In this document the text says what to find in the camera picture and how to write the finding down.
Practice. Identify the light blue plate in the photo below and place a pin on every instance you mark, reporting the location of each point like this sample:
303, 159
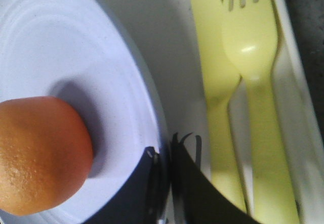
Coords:
79, 52

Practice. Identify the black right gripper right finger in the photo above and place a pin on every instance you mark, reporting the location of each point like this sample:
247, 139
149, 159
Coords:
200, 201

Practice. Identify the yellow plastic knife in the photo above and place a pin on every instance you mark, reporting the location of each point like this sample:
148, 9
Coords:
220, 80

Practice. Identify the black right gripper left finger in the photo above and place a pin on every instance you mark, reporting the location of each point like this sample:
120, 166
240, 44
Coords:
142, 198

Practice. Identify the whole orange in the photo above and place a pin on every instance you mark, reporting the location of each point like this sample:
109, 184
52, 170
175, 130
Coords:
46, 154

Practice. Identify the yellow plastic spoon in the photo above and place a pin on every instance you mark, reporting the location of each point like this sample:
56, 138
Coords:
250, 43

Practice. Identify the white tray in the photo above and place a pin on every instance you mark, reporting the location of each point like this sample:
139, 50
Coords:
164, 32

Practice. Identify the yellow plastic fork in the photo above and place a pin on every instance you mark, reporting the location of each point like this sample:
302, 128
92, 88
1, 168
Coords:
296, 117

